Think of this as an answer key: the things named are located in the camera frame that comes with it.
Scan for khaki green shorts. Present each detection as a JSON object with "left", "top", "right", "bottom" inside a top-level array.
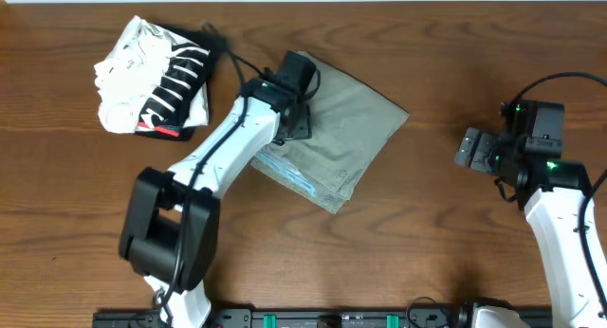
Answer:
[{"left": 250, "top": 51, "right": 409, "bottom": 214}]

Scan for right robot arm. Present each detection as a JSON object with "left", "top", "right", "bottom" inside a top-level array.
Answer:
[{"left": 454, "top": 128, "right": 606, "bottom": 327}]

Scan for white folded garment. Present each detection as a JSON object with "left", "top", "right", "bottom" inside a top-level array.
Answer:
[{"left": 94, "top": 16, "right": 209, "bottom": 134}]

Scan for black white striped garment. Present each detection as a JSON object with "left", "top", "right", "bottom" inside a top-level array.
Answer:
[{"left": 135, "top": 26, "right": 228, "bottom": 141}]

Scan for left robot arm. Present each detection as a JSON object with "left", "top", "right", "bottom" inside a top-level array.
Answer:
[{"left": 119, "top": 77, "right": 313, "bottom": 327}]

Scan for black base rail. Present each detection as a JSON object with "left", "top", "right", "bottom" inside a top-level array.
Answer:
[{"left": 92, "top": 307, "right": 554, "bottom": 328}]

